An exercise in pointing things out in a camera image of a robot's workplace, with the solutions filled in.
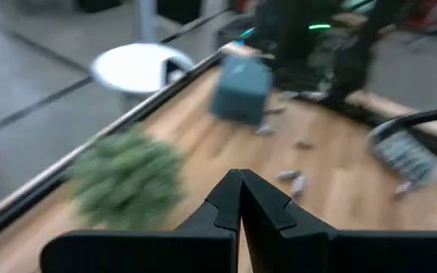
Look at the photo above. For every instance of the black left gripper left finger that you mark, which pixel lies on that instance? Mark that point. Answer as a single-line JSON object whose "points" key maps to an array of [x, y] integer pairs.
{"points": [[188, 246]]}

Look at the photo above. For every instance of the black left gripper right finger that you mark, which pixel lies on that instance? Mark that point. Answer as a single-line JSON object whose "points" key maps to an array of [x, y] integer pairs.
{"points": [[317, 250]]}

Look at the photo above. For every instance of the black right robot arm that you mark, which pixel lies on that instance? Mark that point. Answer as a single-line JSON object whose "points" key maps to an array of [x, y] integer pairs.
{"points": [[317, 49]]}

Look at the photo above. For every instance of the silver cylindrical battery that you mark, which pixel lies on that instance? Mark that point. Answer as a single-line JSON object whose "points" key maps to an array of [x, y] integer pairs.
{"points": [[299, 186], [402, 189], [274, 110], [266, 130]]}

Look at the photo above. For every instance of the green potted plant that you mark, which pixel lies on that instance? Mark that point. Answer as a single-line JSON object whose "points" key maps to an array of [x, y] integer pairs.
{"points": [[127, 182]]}

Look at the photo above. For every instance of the grey ribbed object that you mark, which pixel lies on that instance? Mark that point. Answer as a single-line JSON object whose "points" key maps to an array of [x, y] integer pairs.
{"points": [[404, 157]]}

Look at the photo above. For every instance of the grey-green plastic bin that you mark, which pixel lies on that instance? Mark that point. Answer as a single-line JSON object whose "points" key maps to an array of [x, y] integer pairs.
{"points": [[241, 91]]}

